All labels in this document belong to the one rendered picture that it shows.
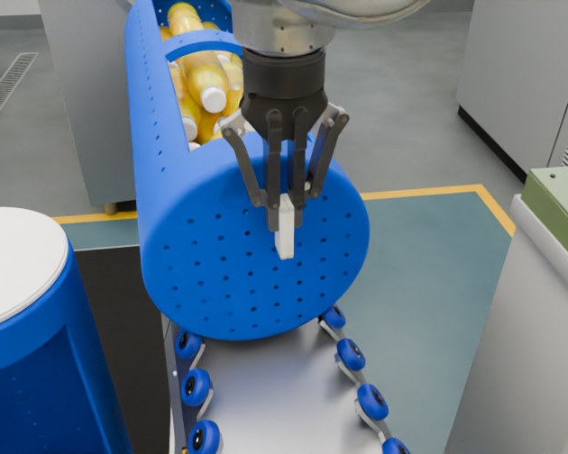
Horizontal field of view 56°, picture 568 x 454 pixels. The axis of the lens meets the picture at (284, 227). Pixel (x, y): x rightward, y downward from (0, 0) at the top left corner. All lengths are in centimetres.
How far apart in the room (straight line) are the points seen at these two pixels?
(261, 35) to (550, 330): 72
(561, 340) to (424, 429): 94
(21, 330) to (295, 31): 51
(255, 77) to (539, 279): 67
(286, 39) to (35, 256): 51
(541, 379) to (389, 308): 119
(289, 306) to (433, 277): 167
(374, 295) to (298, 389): 151
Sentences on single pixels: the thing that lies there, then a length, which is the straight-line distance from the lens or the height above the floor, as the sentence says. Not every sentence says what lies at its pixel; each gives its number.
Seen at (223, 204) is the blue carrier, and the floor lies 118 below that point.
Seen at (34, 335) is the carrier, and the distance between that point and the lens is 79.
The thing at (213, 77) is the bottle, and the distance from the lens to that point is 93.
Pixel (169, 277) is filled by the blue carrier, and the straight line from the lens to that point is 65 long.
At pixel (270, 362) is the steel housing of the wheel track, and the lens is 76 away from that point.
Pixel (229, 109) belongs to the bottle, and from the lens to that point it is 96.
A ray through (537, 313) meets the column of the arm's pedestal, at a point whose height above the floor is 85.
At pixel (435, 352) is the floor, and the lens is 206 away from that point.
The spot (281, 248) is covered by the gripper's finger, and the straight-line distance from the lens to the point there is 60.
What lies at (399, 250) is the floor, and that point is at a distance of 246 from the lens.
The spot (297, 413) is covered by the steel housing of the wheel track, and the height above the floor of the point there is 93.
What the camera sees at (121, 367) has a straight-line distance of 183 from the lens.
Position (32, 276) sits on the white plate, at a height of 104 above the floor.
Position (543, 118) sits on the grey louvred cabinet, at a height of 40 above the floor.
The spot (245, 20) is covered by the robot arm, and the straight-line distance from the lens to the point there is 47.
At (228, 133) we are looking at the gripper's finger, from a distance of 51.
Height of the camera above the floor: 152
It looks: 37 degrees down
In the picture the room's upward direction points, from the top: straight up
